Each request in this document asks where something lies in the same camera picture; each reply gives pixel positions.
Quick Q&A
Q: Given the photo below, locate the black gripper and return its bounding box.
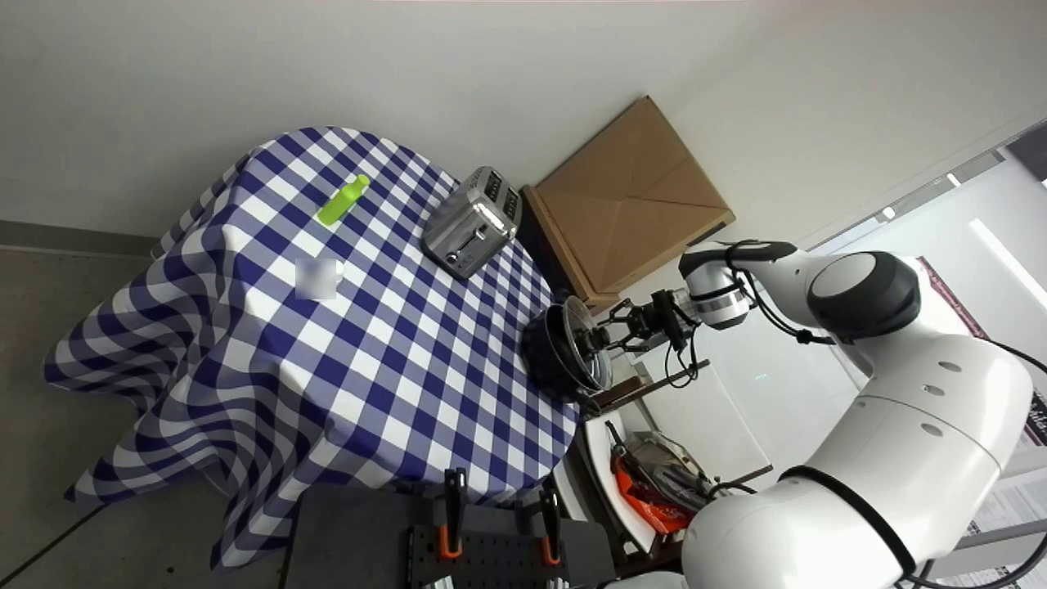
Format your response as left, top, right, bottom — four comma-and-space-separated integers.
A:
597, 293, 698, 353

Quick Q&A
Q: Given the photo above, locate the round glass pot lid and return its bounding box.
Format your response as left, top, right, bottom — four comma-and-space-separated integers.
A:
558, 299, 606, 390

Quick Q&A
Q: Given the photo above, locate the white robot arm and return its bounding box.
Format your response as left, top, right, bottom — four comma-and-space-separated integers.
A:
603, 239, 1034, 589

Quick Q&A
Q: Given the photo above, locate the black cooking pot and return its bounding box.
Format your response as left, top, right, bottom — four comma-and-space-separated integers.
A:
521, 305, 597, 401

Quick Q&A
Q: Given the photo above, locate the brown cardboard box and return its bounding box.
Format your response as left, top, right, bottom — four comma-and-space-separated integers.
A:
524, 96, 734, 312

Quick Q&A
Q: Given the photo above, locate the orange grey item pile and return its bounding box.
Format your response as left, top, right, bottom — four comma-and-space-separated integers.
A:
612, 433, 714, 538

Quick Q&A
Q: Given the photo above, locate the silver toaster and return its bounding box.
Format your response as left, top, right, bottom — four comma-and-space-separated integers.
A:
423, 166, 521, 278

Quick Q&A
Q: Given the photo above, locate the black orange clamp right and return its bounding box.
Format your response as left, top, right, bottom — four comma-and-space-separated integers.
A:
539, 486, 563, 567

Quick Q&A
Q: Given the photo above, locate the black orange clamp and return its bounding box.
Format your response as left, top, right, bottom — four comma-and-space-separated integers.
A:
439, 471, 463, 564
539, 486, 563, 567

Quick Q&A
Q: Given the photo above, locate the black orange clamp left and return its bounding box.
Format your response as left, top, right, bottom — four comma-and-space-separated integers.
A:
439, 471, 463, 564

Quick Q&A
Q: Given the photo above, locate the small white bottle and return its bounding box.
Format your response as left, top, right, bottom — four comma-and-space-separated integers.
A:
300, 260, 344, 301

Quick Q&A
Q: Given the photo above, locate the green sponge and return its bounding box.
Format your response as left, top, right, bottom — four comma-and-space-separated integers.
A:
315, 178, 371, 228

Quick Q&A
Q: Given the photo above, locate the blue white checkered tablecloth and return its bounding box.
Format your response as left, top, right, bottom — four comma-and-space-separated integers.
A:
41, 128, 580, 571

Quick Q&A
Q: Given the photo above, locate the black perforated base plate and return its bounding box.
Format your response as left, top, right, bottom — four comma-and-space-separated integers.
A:
401, 500, 616, 589

